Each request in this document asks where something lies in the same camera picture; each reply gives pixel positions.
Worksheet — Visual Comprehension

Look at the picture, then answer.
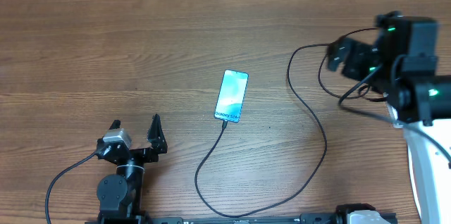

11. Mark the black charger cable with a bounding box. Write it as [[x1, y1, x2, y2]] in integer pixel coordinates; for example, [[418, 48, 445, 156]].
[[194, 27, 388, 218]]

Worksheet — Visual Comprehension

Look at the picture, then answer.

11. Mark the blue Samsung Galaxy smartphone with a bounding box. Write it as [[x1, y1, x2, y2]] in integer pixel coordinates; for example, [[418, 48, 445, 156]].
[[214, 70, 249, 123]]

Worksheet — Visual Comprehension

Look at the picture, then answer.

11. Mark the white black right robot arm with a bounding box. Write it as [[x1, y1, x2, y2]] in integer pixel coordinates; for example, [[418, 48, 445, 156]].
[[326, 11, 450, 223]]

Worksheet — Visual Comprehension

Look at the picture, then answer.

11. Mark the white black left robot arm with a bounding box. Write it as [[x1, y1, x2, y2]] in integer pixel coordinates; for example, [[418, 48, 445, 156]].
[[94, 114, 168, 223]]

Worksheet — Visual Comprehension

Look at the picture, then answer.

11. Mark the white power strip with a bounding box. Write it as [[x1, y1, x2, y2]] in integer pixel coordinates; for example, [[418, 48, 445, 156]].
[[385, 102, 403, 129]]

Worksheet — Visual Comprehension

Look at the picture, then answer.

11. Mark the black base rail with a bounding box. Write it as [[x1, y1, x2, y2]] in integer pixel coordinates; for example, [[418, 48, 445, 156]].
[[84, 202, 399, 224]]

